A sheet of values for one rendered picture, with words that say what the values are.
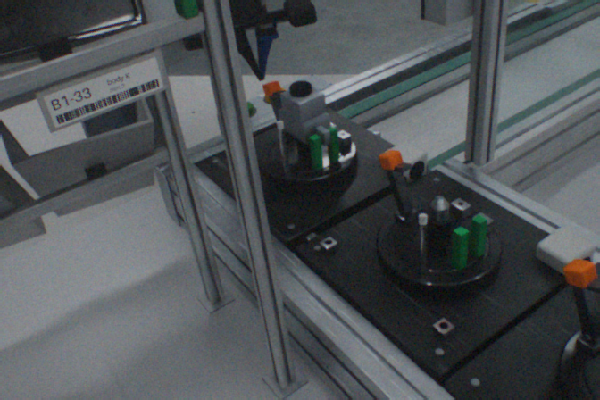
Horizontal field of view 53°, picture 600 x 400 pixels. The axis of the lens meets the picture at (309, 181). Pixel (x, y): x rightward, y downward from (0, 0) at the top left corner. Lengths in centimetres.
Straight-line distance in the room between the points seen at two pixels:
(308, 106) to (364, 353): 33
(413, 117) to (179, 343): 55
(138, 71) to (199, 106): 87
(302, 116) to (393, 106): 32
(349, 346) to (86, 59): 38
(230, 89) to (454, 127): 62
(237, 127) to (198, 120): 76
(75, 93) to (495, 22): 51
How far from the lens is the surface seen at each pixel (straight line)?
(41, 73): 43
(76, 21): 48
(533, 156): 98
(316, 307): 68
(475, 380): 61
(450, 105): 111
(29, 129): 142
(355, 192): 81
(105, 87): 44
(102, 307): 90
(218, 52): 47
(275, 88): 88
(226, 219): 82
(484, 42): 79
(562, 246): 72
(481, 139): 86
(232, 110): 50
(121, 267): 95
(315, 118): 81
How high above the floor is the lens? 146
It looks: 36 degrees down
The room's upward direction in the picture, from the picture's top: 7 degrees counter-clockwise
